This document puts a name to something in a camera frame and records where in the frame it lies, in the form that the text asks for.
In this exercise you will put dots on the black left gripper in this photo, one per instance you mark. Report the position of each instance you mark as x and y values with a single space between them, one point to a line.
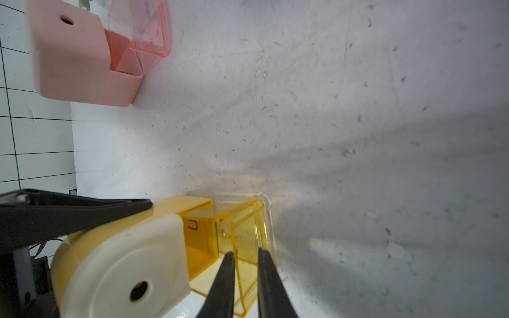
29 216

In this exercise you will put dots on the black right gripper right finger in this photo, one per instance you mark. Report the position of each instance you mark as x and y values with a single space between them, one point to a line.
273 301

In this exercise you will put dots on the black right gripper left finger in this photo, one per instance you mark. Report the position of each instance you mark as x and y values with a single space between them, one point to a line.
220 300

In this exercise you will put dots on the clear yellow tray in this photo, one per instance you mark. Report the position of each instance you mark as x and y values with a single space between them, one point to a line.
214 229

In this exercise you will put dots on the yellow pencil sharpener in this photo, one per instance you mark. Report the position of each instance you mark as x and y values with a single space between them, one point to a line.
139 266

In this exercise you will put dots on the clear pink tray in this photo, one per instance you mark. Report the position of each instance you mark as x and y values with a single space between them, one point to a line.
139 35

